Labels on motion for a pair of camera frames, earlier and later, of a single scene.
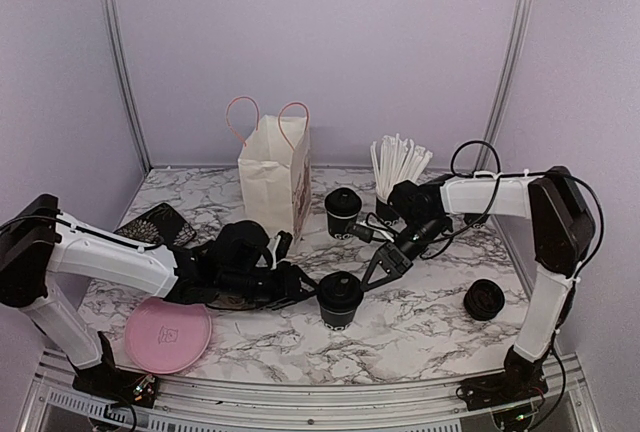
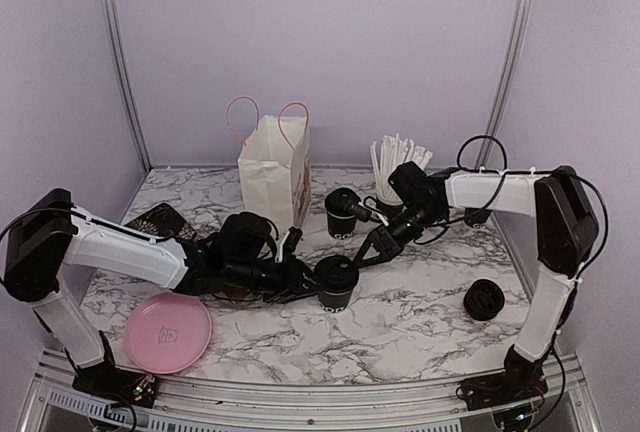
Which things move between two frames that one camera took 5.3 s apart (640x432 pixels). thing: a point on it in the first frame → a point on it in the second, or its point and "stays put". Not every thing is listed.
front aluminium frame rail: x=54 y=404 stays put
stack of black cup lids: x=484 y=299 stays put
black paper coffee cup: x=337 y=321 → x=334 y=302
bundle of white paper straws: x=396 y=160 stays put
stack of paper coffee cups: x=469 y=218 stays put
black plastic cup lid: x=340 y=291 → x=337 y=274
